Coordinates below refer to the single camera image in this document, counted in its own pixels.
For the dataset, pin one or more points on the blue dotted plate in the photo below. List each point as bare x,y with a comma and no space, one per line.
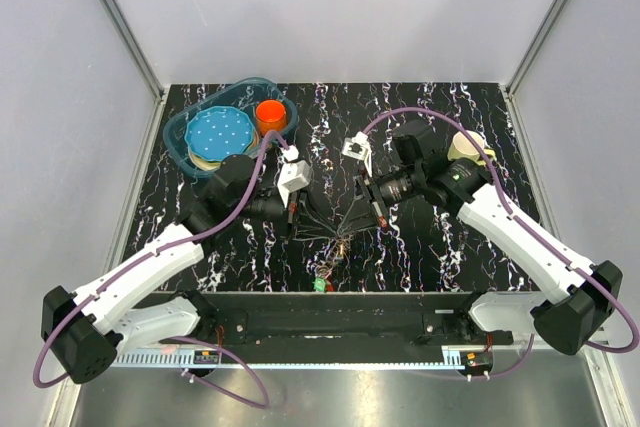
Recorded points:
219,125

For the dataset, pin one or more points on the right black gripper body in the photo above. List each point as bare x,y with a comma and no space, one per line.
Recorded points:
379,206

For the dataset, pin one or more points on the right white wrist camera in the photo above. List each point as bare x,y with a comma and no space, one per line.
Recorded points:
358,147

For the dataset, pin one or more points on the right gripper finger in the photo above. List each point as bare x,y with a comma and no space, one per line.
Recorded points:
352,225
360,205

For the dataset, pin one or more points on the blue plastic basket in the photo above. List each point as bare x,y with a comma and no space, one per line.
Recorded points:
244,95

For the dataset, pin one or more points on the orange plastic cup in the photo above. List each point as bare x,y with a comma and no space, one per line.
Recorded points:
271,115

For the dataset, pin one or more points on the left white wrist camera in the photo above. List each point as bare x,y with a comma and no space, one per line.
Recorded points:
294,175

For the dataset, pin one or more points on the cream yellow mug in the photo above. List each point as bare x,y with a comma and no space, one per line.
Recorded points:
462,147

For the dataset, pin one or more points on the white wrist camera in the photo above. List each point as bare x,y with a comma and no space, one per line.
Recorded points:
294,175
358,147

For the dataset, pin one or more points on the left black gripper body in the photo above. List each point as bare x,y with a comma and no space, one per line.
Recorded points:
296,213

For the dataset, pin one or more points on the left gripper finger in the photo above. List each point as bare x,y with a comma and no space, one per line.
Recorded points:
312,233
317,214

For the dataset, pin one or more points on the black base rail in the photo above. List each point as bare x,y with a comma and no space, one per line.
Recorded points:
250,320

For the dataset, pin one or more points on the beige plate under blue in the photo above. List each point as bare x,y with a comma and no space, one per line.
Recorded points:
211,158

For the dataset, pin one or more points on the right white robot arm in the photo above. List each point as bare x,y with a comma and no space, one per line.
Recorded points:
575,296

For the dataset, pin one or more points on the green key tag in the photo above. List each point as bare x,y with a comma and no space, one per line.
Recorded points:
320,284

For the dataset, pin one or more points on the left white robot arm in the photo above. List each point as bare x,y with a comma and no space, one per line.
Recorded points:
86,329

